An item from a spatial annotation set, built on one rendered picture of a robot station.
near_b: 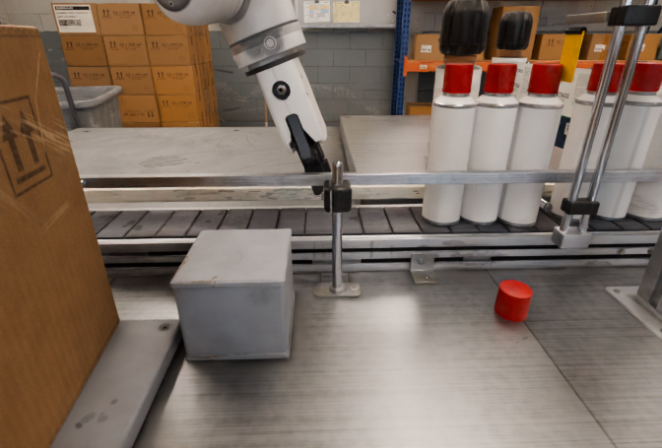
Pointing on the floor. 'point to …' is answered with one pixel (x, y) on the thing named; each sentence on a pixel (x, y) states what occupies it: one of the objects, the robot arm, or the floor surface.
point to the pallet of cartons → (141, 61)
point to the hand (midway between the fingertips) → (320, 176)
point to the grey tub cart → (89, 105)
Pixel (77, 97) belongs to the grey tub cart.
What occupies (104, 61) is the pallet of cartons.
